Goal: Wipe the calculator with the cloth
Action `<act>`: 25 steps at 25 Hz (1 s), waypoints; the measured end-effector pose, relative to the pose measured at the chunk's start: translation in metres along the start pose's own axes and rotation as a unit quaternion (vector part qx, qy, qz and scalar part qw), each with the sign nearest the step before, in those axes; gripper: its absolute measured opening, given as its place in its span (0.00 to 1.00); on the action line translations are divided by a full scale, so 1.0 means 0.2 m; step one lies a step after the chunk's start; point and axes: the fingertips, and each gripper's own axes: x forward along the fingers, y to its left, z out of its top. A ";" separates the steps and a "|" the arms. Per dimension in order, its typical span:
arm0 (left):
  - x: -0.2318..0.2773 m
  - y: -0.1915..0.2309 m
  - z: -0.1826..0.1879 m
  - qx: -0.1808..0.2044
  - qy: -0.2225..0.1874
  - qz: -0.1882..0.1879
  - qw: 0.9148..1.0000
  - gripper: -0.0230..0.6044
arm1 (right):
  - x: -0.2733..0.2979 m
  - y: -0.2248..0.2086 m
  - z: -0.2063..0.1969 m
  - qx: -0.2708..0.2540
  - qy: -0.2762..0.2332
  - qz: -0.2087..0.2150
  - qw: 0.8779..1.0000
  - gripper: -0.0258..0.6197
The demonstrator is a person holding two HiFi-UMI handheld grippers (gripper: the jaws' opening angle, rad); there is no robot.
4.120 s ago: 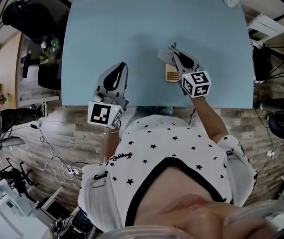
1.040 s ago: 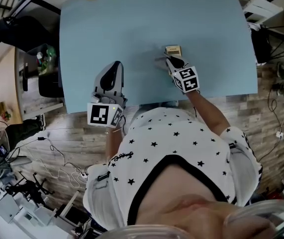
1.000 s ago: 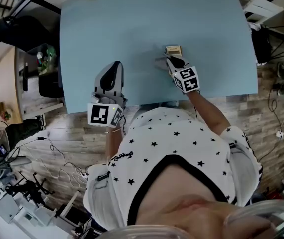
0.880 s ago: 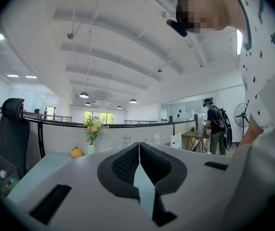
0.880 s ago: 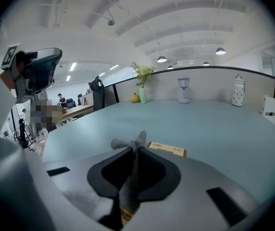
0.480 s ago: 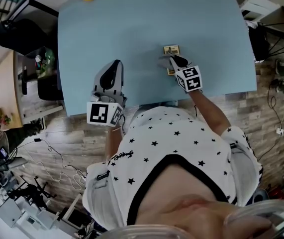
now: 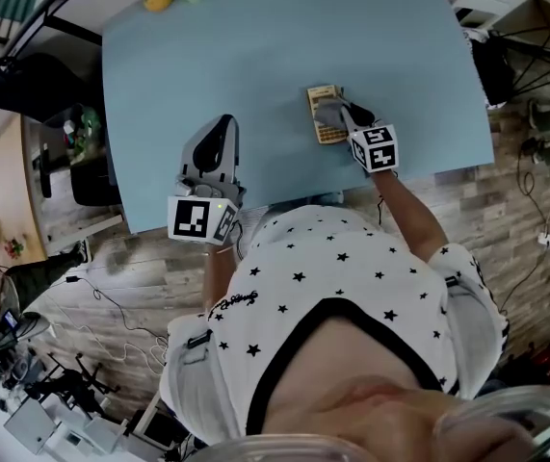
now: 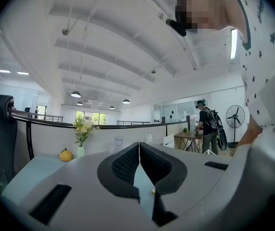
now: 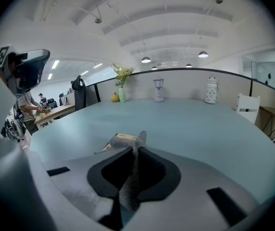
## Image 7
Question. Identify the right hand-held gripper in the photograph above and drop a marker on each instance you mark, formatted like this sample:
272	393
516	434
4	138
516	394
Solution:
375	147

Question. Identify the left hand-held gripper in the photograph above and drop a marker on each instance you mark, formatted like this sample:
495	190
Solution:
192	219

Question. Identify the grey cloth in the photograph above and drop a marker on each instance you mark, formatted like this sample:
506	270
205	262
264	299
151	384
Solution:
330	113

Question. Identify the gold calculator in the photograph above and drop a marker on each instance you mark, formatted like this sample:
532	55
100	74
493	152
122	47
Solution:
328	135

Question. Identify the person's left forearm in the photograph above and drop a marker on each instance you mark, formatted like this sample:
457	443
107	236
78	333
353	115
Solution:
219	282

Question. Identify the person's right forearm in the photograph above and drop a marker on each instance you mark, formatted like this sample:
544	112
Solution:
409	214

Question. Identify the person's blue jeans leg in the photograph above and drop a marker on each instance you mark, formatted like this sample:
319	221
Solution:
325	199

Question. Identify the black storage box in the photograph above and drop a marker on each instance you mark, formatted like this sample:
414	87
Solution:
94	183

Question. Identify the black waste bin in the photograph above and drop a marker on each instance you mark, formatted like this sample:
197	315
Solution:
82	133

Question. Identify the black bag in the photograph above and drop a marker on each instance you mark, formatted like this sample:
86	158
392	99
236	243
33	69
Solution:
493	70

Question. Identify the person's white star-print shirt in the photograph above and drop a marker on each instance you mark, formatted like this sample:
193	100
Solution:
332	277

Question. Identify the black office chair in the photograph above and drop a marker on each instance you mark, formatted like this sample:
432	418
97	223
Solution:
29	87

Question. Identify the light wooden side desk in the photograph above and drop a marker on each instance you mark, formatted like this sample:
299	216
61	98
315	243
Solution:
0	181

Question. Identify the red and green toy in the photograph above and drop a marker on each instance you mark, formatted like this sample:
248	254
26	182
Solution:
14	247

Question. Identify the white power adapter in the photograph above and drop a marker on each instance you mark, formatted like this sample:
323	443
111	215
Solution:
545	239

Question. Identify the person's neck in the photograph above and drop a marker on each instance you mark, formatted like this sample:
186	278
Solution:
351	368

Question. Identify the black folding stand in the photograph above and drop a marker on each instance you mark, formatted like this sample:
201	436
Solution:
72	383

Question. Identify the white equipment case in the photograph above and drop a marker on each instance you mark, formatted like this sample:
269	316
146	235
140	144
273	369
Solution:
31	424

